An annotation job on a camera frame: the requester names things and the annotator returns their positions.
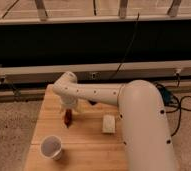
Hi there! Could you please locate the blue power box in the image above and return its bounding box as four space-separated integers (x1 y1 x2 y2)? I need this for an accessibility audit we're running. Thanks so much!
160 89 172 105

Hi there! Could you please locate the white sponge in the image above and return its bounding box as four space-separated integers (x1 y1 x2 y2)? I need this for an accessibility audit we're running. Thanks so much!
102 115 116 134

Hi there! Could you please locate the black hanging cable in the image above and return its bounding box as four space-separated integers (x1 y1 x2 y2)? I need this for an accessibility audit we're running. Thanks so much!
108 12 141 81

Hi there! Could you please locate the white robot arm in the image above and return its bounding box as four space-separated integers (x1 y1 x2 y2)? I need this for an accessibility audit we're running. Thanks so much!
53 72 179 171

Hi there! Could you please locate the black smartphone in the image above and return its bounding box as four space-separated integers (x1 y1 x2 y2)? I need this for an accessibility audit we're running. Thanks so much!
88 100 98 106

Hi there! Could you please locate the black floor cable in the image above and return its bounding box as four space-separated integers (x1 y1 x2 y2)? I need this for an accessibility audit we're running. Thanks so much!
154 81 191 138

